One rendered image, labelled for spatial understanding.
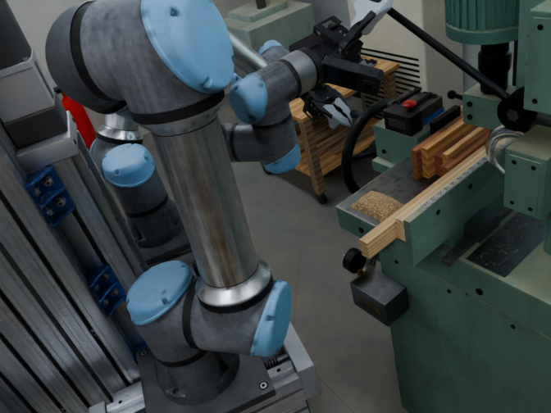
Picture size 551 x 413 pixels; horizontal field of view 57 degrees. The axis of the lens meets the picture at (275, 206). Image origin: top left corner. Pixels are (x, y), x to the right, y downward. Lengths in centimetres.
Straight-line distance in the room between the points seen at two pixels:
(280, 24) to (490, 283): 246
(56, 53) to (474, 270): 83
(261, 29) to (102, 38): 262
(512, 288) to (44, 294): 85
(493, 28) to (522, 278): 46
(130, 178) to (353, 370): 110
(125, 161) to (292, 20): 222
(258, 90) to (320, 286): 145
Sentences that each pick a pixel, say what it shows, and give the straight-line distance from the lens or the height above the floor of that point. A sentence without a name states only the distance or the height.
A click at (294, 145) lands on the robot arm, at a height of 111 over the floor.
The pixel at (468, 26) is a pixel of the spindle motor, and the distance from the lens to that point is 101.
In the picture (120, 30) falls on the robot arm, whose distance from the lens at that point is 59.
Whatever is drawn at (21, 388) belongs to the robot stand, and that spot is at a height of 84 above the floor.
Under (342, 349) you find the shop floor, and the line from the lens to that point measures 198.
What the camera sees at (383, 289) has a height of 62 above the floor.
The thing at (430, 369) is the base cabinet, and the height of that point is 34.
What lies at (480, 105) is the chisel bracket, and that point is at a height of 104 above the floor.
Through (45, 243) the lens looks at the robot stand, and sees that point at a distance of 93.
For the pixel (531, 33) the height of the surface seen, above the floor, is 127.
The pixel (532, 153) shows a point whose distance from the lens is 89.
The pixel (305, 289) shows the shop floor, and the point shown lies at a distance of 221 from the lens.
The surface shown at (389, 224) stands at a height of 94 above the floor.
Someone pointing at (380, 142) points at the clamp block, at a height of 91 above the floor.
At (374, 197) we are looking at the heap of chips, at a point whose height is 92.
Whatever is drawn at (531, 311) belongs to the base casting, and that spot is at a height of 76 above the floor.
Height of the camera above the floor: 156
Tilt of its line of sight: 35 degrees down
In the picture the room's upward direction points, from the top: 16 degrees counter-clockwise
